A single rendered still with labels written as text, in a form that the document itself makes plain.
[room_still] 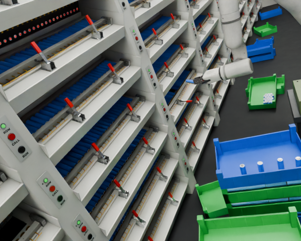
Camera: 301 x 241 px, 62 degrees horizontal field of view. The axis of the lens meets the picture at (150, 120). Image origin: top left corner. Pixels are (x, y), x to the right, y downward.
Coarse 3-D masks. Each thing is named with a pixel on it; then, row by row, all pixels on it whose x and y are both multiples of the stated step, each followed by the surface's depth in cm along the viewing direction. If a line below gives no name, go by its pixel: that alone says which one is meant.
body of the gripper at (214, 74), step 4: (216, 68) 144; (208, 72) 145; (212, 72) 142; (216, 72) 140; (204, 76) 143; (208, 76) 141; (212, 76) 140; (216, 76) 139; (220, 76) 139; (212, 80) 141; (216, 80) 141
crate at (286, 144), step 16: (224, 144) 103; (240, 144) 102; (256, 144) 100; (272, 144) 98; (288, 144) 96; (224, 160) 101; (240, 160) 98; (256, 160) 95; (272, 160) 92; (288, 160) 89; (224, 176) 94; (240, 176) 85; (256, 176) 84; (272, 176) 83; (288, 176) 82
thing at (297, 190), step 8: (224, 192) 90; (232, 192) 90; (240, 192) 89; (248, 192) 88; (256, 192) 88; (264, 192) 87; (272, 192) 87; (280, 192) 86; (288, 192) 85; (296, 192) 85; (232, 200) 92; (240, 200) 91; (248, 200) 91; (256, 200) 90
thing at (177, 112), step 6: (186, 66) 184; (192, 66) 182; (198, 66) 180; (198, 72) 182; (192, 78) 176; (192, 84) 170; (198, 84) 177; (186, 90) 164; (192, 90) 164; (186, 96) 159; (186, 102) 156; (180, 108) 150; (174, 114) 145; (180, 114) 149; (174, 120) 141
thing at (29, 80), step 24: (24, 24) 84; (48, 24) 94; (72, 24) 101; (96, 24) 100; (120, 24) 106; (0, 48) 79; (24, 48) 83; (48, 48) 82; (72, 48) 87; (96, 48) 92; (0, 72) 71; (24, 72) 75; (48, 72) 75; (72, 72) 83; (24, 96) 68
